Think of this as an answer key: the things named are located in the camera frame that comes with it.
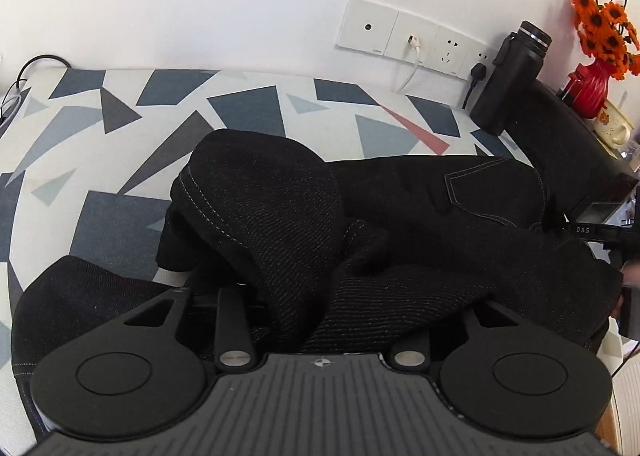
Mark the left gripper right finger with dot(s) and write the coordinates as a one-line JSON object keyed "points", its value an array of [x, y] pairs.
{"points": [[414, 353]]}

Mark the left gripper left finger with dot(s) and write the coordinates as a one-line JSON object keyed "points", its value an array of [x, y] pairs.
{"points": [[232, 346]]}

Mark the black denim jeans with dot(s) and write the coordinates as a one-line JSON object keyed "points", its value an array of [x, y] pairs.
{"points": [[331, 257]]}

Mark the person right hand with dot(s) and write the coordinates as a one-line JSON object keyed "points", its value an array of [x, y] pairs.
{"points": [[631, 279]]}

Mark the red vase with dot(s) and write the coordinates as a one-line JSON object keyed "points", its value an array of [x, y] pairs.
{"points": [[587, 88]]}

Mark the black thermos bottle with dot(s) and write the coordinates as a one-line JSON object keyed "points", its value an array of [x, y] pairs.
{"points": [[516, 66]]}

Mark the orange artificial flowers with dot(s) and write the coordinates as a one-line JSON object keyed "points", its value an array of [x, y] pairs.
{"points": [[606, 33]]}

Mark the black power plug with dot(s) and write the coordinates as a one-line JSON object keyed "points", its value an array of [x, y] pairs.
{"points": [[477, 75]]}

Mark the geometric pattern tablecloth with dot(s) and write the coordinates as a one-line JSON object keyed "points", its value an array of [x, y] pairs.
{"points": [[88, 159]]}

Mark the white wall socket panel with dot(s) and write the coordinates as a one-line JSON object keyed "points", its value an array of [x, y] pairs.
{"points": [[380, 30]]}

